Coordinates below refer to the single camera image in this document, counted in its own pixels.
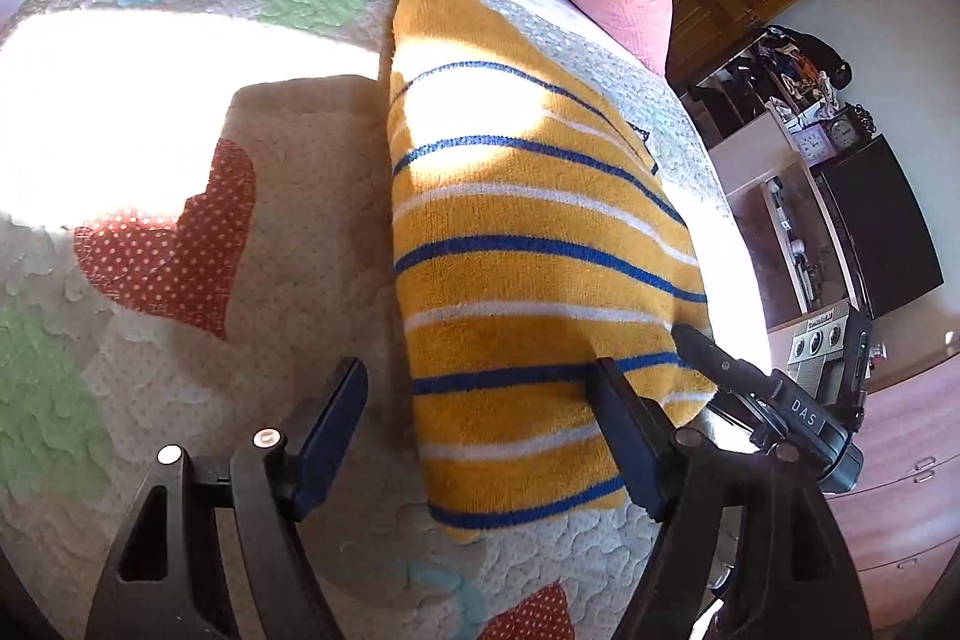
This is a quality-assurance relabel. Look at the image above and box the wooden drawer cabinet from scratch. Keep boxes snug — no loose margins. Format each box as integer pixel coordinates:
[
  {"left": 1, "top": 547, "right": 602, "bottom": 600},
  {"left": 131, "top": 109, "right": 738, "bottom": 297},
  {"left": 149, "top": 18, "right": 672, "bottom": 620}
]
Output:
[{"left": 830, "top": 356, "right": 958, "bottom": 630}]

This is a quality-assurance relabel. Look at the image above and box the patchwork heart quilt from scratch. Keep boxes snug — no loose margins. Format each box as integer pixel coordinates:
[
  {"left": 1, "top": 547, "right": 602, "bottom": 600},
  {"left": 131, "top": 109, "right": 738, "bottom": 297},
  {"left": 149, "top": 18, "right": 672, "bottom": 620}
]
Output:
[{"left": 2, "top": 0, "right": 770, "bottom": 638}]

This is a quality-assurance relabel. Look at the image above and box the cluttered white shelf unit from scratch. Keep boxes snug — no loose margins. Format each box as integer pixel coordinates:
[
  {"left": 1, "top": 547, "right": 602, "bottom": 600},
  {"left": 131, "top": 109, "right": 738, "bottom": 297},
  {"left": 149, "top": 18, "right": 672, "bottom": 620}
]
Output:
[{"left": 677, "top": 22, "right": 947, "bottom": 401}]

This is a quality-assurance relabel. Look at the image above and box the small desk clock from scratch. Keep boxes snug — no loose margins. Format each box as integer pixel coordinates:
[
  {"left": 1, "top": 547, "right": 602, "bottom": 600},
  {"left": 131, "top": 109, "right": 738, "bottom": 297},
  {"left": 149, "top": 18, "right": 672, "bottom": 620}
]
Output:
[{"left": 793, "top": 124, "right": 836, "bottom": 166}]

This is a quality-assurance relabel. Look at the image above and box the black television screen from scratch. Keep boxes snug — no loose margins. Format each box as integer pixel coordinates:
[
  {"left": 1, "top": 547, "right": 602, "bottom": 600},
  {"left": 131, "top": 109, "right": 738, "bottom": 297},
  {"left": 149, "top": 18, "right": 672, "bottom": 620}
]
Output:
[{"left": 814, "top": 135, "right": 944, "bottom": 320}]

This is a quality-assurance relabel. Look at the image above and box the yellow striped knit sweater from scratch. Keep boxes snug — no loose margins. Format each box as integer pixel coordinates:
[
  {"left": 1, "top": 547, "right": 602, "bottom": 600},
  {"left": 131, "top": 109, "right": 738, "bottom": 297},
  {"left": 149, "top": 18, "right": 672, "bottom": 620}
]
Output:
[{"left": 387, "top": 0, "right": 715, "bottom": 537}]

